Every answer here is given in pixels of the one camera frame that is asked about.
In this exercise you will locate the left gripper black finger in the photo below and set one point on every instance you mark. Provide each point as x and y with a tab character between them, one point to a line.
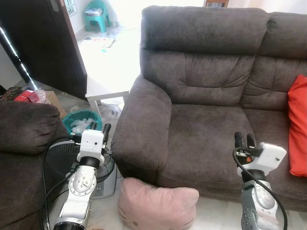
106	132
92	126

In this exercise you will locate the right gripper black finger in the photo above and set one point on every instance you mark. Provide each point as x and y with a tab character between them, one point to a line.
252	141
239	140

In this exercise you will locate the pink cat-face pillow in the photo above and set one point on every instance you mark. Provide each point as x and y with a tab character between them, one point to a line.
153	206

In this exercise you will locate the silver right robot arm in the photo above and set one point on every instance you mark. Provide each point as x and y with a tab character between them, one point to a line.
259	206

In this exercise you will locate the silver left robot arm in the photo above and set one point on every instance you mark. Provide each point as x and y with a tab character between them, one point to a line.
79	191

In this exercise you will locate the black floor fan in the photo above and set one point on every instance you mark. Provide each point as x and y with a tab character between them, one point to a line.
62	158

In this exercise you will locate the grey-brown fabric sofa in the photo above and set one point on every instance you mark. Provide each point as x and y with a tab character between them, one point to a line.
206	120

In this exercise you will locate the patterned floor mat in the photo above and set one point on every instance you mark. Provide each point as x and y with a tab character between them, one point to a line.
96	42

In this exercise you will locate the teal plastic basket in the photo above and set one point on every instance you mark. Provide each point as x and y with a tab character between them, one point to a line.
81	122

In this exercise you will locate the white side table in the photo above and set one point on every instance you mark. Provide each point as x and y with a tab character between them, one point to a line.
108	88

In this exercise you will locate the brown cardboard box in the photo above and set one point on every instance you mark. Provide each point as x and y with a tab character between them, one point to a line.
55	103

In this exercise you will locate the red cushion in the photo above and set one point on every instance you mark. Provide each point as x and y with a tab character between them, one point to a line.
298	124

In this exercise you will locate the dark brown fabric armchair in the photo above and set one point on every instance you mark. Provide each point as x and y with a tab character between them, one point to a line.
24	143

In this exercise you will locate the clear plastic bottle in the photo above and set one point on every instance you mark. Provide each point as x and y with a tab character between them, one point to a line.
41	96

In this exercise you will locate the red package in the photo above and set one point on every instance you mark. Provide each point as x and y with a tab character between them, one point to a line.
26	97

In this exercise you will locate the dark wooden door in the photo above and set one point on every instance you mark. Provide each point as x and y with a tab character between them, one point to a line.
43	43

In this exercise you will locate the shiny metal strip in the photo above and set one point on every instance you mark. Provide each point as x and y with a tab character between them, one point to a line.
19	60

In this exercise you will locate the teal plastic stool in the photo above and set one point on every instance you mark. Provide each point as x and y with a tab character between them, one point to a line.
98	19

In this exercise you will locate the brown wooden furniture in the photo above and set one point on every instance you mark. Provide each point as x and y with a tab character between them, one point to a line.
216	3

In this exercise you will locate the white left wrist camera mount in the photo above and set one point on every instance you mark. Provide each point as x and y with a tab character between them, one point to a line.
91	142

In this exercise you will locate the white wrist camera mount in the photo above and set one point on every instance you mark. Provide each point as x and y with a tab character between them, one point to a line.
91	142
268	155

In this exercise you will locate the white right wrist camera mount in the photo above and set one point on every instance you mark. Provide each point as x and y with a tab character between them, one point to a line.
268	155

